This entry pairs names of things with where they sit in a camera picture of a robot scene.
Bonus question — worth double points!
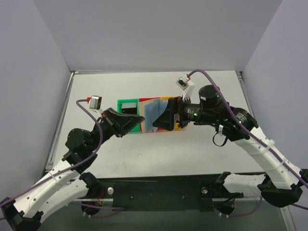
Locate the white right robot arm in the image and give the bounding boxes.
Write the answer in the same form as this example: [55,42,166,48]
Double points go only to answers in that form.
[153,85,308,207]

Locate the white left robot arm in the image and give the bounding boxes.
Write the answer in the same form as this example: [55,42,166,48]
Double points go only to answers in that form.
[1,108,144,231]

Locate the cards in green bin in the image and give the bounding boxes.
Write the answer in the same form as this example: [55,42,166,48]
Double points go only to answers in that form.
[120,103,138,115]

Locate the yellow plastic bin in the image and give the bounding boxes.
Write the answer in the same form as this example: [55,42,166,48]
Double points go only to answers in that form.
[159,96,186,131]

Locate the green plastic bin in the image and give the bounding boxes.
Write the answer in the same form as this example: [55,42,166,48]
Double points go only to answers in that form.
[116,98,142,133]

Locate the red plastic bin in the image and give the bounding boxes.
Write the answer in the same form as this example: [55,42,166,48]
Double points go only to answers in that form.
[138,97,164,132]

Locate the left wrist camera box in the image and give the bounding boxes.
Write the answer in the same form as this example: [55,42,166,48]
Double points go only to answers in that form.
[87,95,102,112]

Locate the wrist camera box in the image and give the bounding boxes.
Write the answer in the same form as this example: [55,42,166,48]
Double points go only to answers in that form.
[87,95,102,112]
[176,74,195,101]

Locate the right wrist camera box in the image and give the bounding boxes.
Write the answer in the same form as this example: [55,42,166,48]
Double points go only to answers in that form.
[176,74,195,101]

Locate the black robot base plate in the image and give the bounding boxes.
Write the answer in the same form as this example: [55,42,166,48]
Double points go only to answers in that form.
[69,171,244,212]

